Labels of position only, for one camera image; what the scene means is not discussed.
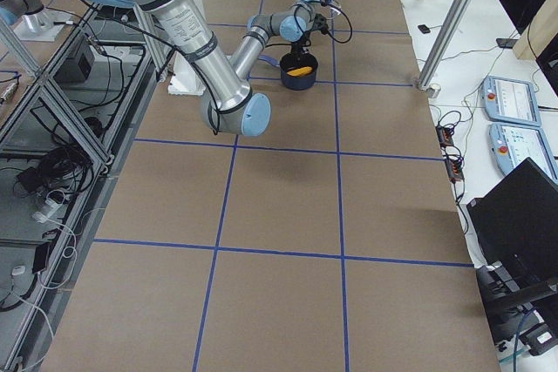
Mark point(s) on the glass lid purple knob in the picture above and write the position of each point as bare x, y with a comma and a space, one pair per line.
331, 9

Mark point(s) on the yellow plastic corn cob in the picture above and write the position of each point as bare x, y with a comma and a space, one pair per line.
300, 72

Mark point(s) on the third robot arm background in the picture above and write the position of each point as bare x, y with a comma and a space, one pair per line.
33, 21

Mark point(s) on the small black device on desk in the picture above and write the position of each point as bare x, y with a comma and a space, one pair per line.
424, 29

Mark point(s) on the black smartphone on desk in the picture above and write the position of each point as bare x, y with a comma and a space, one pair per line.
506, 43

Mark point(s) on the black power strip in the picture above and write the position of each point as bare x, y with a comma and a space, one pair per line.
452, 155

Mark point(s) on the upper teach pendant tablet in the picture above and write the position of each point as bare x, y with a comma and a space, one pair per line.
510, 100

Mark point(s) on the teach pendant tablet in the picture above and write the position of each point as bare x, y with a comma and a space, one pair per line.
511, 144
510, 100

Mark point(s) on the lower teach pendant tablet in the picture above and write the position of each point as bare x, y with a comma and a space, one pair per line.
511, 144

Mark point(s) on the black laptop computer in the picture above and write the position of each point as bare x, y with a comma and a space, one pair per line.
517, 220

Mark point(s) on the black monitor stand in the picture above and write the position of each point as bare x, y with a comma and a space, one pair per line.
515, 306

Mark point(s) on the dark blue saucepan purple handle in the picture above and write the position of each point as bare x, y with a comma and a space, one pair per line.
288, 62

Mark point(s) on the aluminium frame post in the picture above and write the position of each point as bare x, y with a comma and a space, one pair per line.
456, 12

